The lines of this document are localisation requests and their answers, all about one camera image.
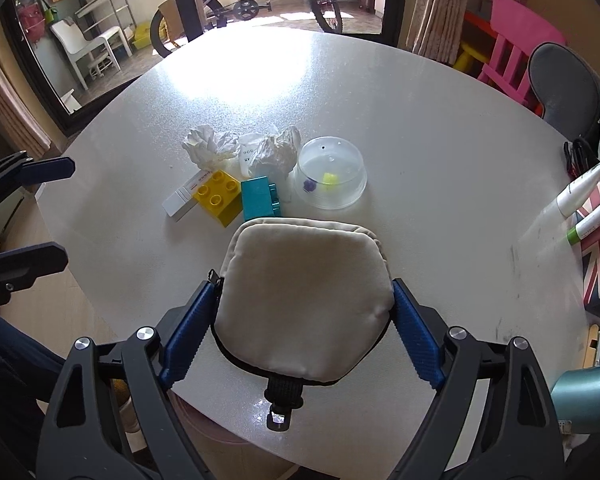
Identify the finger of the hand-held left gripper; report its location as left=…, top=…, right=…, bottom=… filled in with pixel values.
left=0, top=242, right=70, bottom=331
left=0, top=151, right=76, bottom=218

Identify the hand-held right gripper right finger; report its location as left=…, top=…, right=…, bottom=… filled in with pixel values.
left=387, top=277, right=566, bottom=480

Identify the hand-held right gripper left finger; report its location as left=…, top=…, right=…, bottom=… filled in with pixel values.
left=37, top=280, right=226, bottom=480

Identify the brown plastic waste bin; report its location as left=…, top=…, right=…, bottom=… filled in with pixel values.
left=172, top=392, right=253, bottom=445

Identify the beige fabric pouch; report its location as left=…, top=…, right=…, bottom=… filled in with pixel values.
left=207, top=217, right=396, bottom=433

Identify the white carton with red print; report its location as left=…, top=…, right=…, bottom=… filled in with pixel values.
left=162, top=169, right=216, bottom=223

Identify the yellow toy brick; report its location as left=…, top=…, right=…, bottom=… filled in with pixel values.
left=191, top=170, right=243, bottom=229

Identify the teal toy brick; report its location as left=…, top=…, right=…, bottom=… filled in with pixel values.
left=240, top=176, right=282, bottom=222

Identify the white tissue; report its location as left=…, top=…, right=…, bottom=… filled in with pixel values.
left=181, top=124, right=243, bottom=171
left=247, top=125, right=302, bottom=181

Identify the beige patterned curtain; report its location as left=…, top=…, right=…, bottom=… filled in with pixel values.
left=404, top=0, right=468, bottom=66
left=0, top=35, right=53, bottom=161

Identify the white floor block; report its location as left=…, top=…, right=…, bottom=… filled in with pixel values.
left=60, top=87, right=83, bottom=113

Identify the person's dark trouser leg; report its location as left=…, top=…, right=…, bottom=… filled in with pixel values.
left=0, top=317, right=68, bottom=471

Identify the small white footstool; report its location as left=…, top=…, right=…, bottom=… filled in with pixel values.
left=85, top=55, right=121, bottom=81

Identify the white plastic chair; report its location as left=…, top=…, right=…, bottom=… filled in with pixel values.
left=49, top=17, right=122, bottom=91

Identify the pink hanging bag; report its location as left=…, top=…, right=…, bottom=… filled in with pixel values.
left=19, top=2, right=46, bottom=41

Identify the yellow plastic tub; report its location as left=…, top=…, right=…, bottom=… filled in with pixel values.
left=132, top=22, right=153, bottom=51

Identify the metal rack cart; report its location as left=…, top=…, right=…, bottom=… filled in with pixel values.
left=75, top=0, right=136, bottom=58

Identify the teal metal bottle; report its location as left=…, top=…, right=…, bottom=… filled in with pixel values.
left=550, top=362, right=600, bottom=436

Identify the clear plastic dome bowl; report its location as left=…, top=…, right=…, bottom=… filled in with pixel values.
left=292, top=136, right=369, bottom=211

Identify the cardboard box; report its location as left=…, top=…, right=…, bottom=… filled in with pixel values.
left=157, top=0, right=208, bottom=43

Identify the small white tube green band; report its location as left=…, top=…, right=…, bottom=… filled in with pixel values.
left=566, top=204, right=600, bottom=246

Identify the large white tube green band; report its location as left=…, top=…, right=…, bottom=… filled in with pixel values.
left=556, top=156, right=600, bottom=218

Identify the white bicycle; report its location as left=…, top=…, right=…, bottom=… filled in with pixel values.
left=150, top=0, right=343, bottom=58

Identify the yellow plastic stool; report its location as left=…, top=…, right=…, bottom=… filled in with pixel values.
left=452, top=42, right=488, bottom=75

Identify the grey padded chair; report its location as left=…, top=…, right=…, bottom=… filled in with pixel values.
left=527, top=41, right=600, bottom=143

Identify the pink wooden chair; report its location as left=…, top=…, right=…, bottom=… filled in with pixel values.
left=477, top=0, right=567, bottom=111

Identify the red small table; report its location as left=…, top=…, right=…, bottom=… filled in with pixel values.
left=462, top=10, right=496, bottom=43

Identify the black strap item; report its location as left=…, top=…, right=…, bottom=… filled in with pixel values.
left=562, top=137, right=598, bottom=178

